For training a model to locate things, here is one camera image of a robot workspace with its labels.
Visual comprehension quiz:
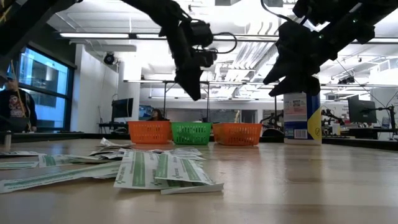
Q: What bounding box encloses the black ceiling spotlight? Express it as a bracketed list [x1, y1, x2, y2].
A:
[103, 52, 117, 66]
[338, 75, 356, 85]

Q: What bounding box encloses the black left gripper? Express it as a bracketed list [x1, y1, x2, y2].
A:
[160, 21, 205, 101]

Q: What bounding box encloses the large room window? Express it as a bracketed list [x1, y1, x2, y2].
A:
[12, 46, 75, 131]

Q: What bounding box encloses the black aluminium rig frame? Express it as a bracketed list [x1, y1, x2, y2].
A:
[0, 132, 398, 151]

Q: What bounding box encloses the black background rig frame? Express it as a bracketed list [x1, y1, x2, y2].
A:
[162, 80, 211, 123]

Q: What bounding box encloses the orange plastic basket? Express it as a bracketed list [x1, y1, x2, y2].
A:
[127, 120, 172, 145]
[212, 122, 264, 147]

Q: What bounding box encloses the white wipes canister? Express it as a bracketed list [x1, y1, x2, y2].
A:
[282, 85, 323, 146]

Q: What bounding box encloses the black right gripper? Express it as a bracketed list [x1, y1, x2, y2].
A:
[262, 21, 338, 97]

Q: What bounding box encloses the white square pad packet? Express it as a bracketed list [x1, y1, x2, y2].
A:
[99, 138, 133, 150]
[89, 150, 125, 160]
[0, 151, 40, 157]

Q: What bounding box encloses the green plastic basket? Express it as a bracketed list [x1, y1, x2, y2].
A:
[170, 121, 213, 146]

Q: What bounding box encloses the person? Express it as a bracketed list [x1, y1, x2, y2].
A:
[147, 108, 170, 122]
[0, 72, 38, 133]

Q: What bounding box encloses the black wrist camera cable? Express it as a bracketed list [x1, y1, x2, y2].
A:
[260, 0, 301, 26]
[212, 31, 238, 55]

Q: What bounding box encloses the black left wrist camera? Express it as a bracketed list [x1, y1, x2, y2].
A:
[188, 19, 218, 68]

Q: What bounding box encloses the black computer monitor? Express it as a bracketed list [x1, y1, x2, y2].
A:
[347, 95, 378, 124]
[111, 98, 134, 119]

